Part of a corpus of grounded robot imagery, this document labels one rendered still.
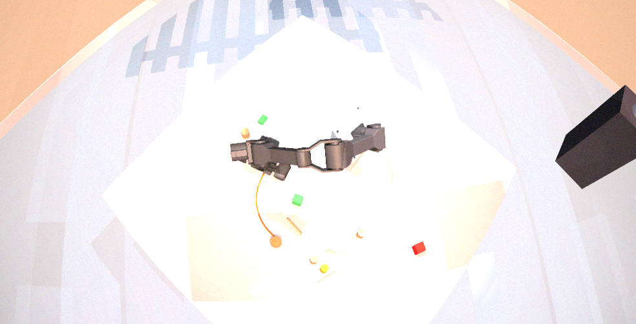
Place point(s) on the red block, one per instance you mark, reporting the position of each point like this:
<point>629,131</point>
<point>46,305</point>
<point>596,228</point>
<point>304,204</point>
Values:
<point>418,248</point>

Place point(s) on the round wooden button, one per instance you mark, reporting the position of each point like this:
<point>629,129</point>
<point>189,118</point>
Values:
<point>275,241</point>

